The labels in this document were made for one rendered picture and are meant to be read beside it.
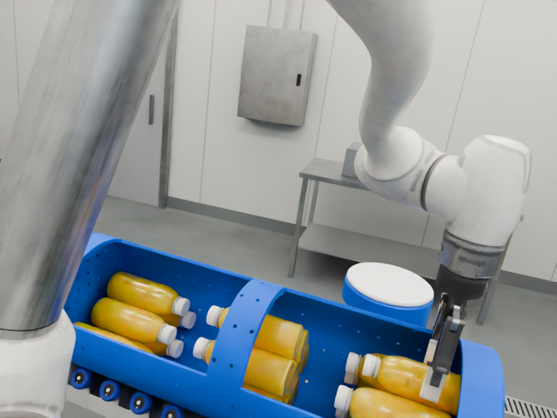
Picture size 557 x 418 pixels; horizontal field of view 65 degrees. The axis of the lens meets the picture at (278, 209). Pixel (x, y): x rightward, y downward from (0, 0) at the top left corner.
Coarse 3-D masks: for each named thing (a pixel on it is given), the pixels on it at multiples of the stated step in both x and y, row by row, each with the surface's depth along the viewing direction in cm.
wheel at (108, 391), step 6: (102, 384) 91; (108, 384) 90; (114, 384) 90; (120, 384) 91; (102, 390) 90; (108, 390) 90; (114, 390) 90; (120, 390) 90; (102, 396) 90; (108, 396) 89; (114, 396) 89
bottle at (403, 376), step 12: (384, 360) 78; (396, 360) 78; (408, 360) 78; (384, 372) 77; (396, 372) 76; (408, 372) 76; (420, 372) 75; (384, 384) 77; (396, 384) 76; (408, 384) 75; (420, 384) 74; (444, 384) 74; (456, 384) 74; (408, 396) 76; (444, 396) 73; (456, 396) 73; (444, 408) 74; (456, 408) 73
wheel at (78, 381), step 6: (78, 372) 93; (84, 372) 92; (90, 372) 93; (72, 378) 92; (78, 378) 92; (84, 378) 92; (90, 378) 92; (72, 384) 92; (78, 384) 92; (84, 384) 91
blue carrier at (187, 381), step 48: (96, 240) 95; (96, 288) 104; (192, 288) 106; (240, 288) 100; (288, 288) 89; (96, 336) 82; (192, 336) 106; (240, 336) 76; (336, 336) 96; (384, 336) 92; (144, 384) 82; (192, 384) 77; (240, 384) 74; (336, 384) 96; (480, 384) 68
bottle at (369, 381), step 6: (372, 354) 86; (378, 354) 86; (384, 354) 86; (360, 360) 86; (360, 366) 85; (360, 372) 85; (366, 378) 84; (372, 378) 83; (366, 384) 85; (372, 384) 83; (378, 384) 83; (384, 390) 83
